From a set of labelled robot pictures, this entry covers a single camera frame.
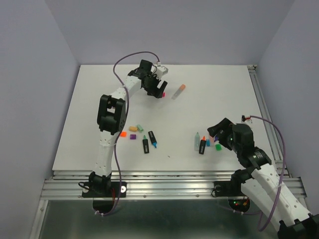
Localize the mint pen cap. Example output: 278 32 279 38
137 124 144 132

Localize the aluminium front rail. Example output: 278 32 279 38
41 170 307 200

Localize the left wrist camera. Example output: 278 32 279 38
152 65 168 80

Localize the green black highlighter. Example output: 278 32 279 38
142 135 150 154

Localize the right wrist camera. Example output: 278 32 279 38
241 115 253 128

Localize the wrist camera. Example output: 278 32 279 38
152 65 168 80
241 115 253 128

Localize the aluminium right rail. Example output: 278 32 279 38
247 65 283 173

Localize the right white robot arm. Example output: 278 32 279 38
207 116 319 239

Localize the mint cap translucent highlighter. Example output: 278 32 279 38
194 132 200 151

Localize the blue black highlighter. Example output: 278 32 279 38
148 131 157 148

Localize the tan pen cap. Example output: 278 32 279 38
129 126 138 132

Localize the orange black highlighter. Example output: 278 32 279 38
198 136 206 155

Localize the peach cap translucent highlighter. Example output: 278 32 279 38
171 84 186 100

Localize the aluminium rail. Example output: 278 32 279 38
41 170 307 200
247 65 283 173

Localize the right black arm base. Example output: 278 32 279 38
211 181 251 213

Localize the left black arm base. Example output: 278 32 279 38
78 181 127 217

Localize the orange pen cap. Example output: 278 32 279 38
120 131 127 137

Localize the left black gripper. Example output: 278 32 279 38
143 72 167 99

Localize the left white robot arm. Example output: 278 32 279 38
88 60 168 196

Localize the tan cap translucent highlighter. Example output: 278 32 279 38
209 136 215 147

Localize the green pen cap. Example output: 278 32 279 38
215 144 222 151

